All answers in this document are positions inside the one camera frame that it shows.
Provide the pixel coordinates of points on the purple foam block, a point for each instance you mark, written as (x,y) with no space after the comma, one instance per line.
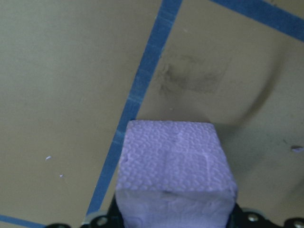
(175,161)

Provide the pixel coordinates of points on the small purple foam crumb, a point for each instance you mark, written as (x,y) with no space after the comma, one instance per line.
(297,149)
(48,158)
(61,176)

